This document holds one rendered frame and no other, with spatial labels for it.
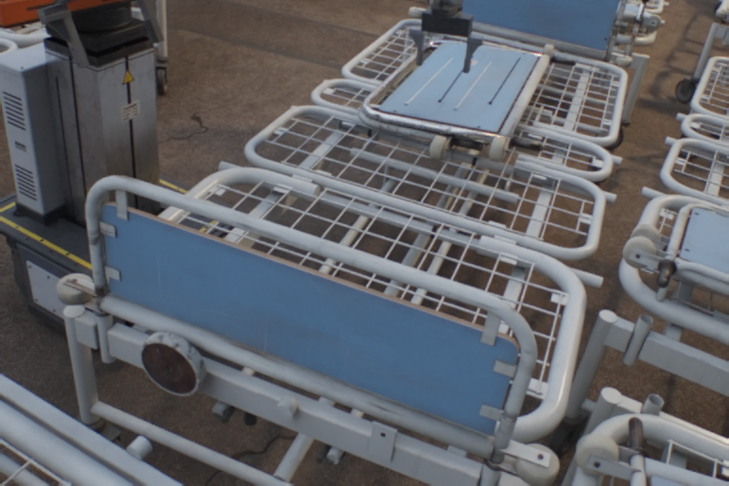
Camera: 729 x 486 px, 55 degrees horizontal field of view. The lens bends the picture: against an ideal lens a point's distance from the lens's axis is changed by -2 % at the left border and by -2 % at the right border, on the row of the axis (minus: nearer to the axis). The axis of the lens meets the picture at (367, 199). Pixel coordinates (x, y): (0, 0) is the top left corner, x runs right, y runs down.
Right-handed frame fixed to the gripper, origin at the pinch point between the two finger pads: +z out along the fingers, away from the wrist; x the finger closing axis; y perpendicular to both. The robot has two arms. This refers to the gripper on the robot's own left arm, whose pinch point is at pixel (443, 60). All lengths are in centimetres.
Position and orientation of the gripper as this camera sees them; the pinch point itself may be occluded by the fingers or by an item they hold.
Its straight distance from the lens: 198.8
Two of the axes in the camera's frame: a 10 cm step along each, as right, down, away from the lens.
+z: -0.4, 8.6, 5.0
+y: 3.4, -4.7, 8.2
